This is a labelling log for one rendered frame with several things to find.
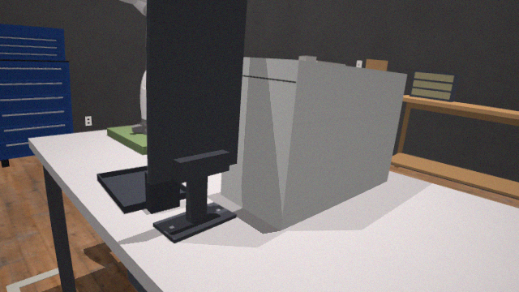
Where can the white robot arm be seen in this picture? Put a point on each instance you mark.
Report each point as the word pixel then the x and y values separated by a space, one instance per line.
pixel 141 5

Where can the small tan wooden block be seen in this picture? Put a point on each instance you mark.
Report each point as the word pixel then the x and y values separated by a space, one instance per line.
pixel 377 64

